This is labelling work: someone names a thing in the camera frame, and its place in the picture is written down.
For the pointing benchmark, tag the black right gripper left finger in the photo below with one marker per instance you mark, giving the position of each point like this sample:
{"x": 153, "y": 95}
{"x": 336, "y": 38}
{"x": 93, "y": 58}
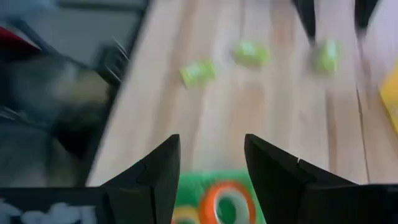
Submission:
{"x": 161, "y": 174}

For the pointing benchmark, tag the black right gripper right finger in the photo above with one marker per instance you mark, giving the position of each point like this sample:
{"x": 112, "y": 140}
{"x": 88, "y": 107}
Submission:
{"x": 273, "y": 180}

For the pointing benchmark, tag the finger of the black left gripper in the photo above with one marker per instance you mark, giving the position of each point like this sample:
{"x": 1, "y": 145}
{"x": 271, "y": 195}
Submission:
{"x": 363, "y": 12}
{"x": 306, "y": 18}

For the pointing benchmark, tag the orange tape roll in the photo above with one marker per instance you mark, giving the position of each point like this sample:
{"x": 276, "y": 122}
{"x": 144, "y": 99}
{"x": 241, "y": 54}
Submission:
{"x": 206, "y": 202}

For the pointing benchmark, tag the yellow tape roll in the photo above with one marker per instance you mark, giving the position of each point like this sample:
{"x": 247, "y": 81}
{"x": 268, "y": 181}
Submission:
{"x": 186, "y": 211}

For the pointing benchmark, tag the green plastic basket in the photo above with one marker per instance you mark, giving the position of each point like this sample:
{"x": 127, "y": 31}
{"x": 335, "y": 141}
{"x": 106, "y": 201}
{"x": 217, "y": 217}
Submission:
{"x": 192, "y": 189}

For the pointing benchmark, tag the yellow plastic basket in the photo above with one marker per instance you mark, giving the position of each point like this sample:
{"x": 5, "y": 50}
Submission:
{"x": 390, "y": 96}

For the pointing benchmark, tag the red object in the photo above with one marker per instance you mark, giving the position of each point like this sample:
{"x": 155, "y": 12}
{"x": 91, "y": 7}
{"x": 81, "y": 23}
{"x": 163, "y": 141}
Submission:
{"x": 12, "y": 42}

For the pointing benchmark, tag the black aluminium table frame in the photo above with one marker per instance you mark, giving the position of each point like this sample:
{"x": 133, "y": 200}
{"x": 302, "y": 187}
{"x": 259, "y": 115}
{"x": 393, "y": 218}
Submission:
{"x": 136, "y": 37}

